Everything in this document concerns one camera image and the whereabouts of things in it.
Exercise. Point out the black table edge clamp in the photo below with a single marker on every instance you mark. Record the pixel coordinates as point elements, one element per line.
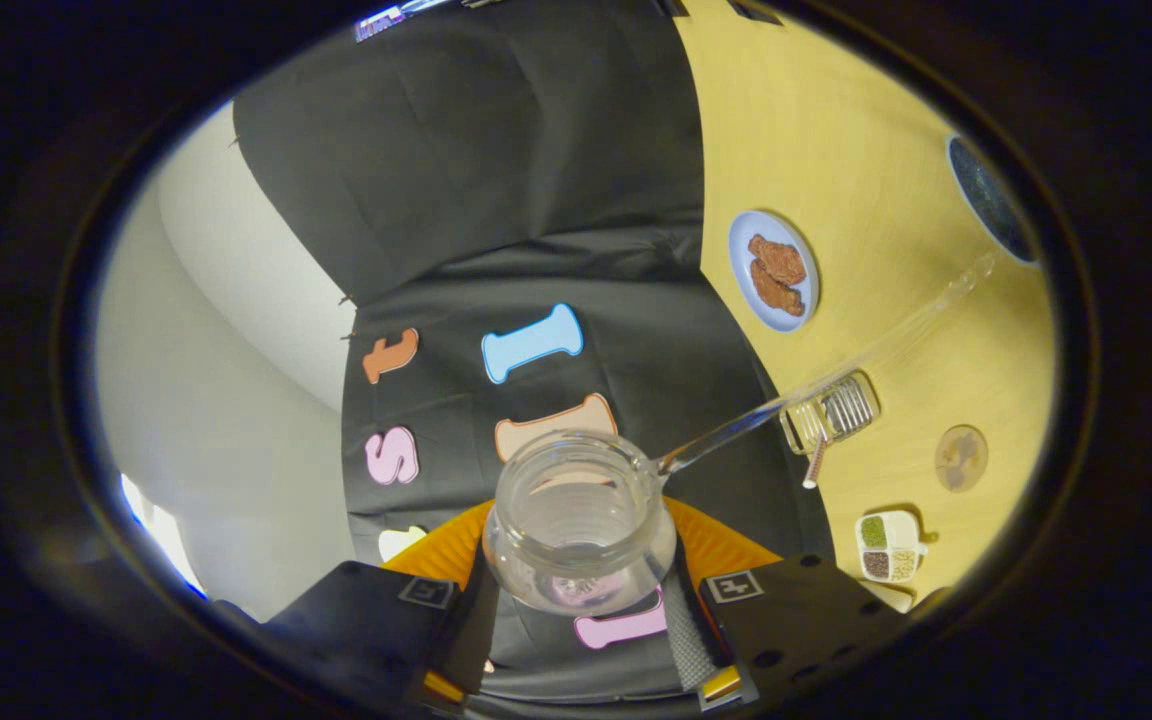
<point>671,6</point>
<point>756,9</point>

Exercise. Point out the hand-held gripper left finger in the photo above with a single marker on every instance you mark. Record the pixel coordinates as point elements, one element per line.
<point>466,640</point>

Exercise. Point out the clear ribbed glass cup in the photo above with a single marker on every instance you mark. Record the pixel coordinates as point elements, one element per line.
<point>846,405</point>

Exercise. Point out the bright ceiling light panel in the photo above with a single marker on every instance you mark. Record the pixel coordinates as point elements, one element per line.
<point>161,530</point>

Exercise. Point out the dark blue speckled bowl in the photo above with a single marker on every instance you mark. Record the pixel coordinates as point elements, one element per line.
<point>991,205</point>

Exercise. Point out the white divided bean dish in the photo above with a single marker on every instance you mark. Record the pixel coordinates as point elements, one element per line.
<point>891,545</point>

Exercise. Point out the brown meat piece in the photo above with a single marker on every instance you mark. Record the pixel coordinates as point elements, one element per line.
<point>778,295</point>
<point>781,258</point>

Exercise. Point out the clear glass bottle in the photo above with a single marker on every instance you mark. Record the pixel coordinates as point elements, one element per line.
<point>581,560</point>

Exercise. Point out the light blue plate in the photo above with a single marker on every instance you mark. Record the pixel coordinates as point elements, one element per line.
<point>742,275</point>

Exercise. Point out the pink white straw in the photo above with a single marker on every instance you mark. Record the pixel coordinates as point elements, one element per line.
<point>815,468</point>

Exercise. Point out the light wooden table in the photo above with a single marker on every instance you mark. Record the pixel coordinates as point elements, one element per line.
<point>836,130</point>

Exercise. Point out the black backdrop cloth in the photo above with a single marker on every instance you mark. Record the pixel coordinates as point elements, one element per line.
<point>496,150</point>

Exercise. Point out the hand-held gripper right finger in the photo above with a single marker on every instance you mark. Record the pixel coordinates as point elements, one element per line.
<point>691,640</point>

